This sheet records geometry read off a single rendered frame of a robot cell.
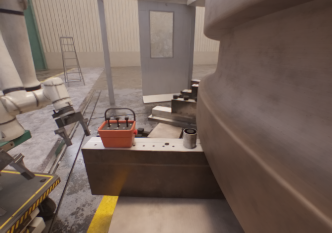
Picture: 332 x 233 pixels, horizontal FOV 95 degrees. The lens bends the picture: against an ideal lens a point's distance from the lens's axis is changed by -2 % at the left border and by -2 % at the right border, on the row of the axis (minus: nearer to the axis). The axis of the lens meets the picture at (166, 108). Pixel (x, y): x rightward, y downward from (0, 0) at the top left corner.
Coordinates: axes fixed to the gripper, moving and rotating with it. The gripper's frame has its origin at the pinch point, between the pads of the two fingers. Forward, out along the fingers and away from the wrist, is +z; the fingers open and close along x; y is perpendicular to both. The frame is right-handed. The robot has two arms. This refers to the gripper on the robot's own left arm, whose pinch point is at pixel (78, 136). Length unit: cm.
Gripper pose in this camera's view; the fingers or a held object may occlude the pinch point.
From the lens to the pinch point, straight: 98.9
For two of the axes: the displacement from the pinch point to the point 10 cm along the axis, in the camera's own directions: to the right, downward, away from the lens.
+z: 3.6, 9.3, 1.2
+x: 2.6, -2.2, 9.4
